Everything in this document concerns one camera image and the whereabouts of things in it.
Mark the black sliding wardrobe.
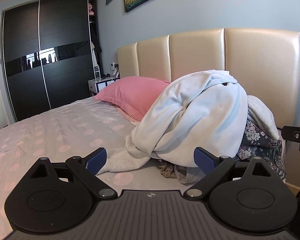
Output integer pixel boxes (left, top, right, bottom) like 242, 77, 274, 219
2, 0, 94, 121

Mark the white fleece garment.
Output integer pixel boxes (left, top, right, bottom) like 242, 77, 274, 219
247, 95, 280, 141

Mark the dark floral garment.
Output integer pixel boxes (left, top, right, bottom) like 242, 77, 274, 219
235, 120, 287, 180

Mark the brown crumpled garment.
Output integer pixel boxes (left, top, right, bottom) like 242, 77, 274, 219
158, 160, 187, 179

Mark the polka dot bed sheet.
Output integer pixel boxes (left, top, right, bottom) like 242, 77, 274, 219
0, 96, 206, 239

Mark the pink pillow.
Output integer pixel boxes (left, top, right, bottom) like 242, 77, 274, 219
94, 76, 170, 121

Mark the white nightstand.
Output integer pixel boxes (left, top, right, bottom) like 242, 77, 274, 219
88, 77, 119, 96

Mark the beige padded headboard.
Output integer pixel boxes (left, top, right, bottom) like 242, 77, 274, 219
117, 28, 300, 128

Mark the white sweatshirt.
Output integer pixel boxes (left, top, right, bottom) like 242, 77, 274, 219
132, 70, 248, 167

